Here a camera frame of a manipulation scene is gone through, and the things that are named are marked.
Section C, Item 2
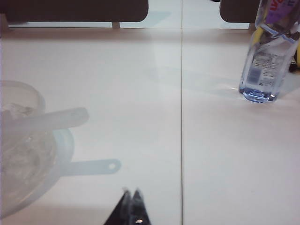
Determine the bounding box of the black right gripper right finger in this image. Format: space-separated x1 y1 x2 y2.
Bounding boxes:
131 188 153 225

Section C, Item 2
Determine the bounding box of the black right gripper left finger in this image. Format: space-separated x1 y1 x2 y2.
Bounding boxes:
103 188 132 225

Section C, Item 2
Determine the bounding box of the translucent white plastic ice shovel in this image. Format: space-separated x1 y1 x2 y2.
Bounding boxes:
0 107 90 141

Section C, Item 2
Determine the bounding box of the clear ice cubes heap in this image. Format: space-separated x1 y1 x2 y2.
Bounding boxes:
0 103 57 188

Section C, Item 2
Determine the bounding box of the round clear plastic container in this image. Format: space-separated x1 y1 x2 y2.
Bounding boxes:
0 79 75 220

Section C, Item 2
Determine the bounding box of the clear plastic water bottle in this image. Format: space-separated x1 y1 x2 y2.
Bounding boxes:
238 0 300 104

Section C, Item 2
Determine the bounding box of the wide brown desk partition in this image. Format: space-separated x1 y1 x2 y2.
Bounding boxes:
0 0 150 29

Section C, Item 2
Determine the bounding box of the narrow brown desk partition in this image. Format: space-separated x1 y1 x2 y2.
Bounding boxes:
219 0 261 23

